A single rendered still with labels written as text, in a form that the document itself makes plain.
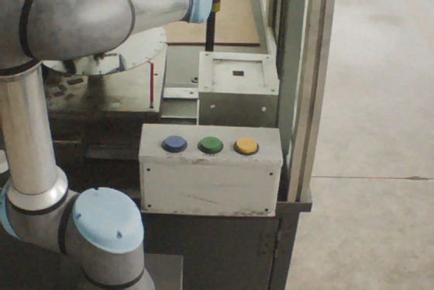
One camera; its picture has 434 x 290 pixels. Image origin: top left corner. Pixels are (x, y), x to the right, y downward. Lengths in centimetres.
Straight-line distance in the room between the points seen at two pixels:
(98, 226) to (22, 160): 17
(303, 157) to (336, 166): 141
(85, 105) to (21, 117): 59
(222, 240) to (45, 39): 86
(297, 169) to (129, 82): 47
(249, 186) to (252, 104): 23
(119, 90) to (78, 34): 78
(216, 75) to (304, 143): 30
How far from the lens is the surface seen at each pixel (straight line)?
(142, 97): 165
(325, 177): 282
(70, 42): 91
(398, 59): 376
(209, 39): 182
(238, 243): 164
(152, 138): 144
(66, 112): 163
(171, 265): 138
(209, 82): 160
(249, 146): 141
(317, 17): 129
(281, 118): 153
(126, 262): 118
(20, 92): 103
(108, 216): 115
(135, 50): 164
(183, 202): 146
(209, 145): 141
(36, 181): 114
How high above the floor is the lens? 176
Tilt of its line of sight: 37 degrees down
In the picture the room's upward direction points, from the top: 3 degrees clockwise
